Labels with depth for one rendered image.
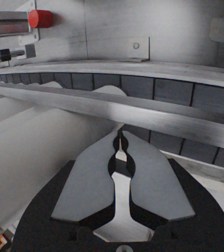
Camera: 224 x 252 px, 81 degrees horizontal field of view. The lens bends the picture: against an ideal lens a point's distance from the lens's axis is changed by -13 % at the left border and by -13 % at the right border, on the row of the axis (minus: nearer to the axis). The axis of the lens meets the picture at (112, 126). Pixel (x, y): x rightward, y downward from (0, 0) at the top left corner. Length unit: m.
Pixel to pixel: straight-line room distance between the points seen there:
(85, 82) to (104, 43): 0.07
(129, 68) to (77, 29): 0.13
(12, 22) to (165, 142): 0.35
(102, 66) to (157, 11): 0.09
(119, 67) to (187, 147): 0.12
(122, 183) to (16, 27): 0.35
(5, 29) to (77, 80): 0.20
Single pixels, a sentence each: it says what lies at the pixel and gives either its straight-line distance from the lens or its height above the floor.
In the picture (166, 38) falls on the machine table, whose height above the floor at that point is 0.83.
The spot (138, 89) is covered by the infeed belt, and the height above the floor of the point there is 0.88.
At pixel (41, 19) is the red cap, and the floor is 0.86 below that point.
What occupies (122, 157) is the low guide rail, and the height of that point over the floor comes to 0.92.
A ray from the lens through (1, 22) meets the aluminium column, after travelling 0.36.
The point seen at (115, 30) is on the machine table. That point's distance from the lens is 0.23.
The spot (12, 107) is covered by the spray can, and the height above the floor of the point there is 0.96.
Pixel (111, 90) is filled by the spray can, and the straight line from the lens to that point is 0.16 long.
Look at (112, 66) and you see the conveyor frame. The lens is 0.18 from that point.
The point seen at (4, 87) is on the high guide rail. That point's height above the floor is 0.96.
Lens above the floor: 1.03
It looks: 48 degrees down
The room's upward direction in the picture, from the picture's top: 129 degrees counter-clockwise
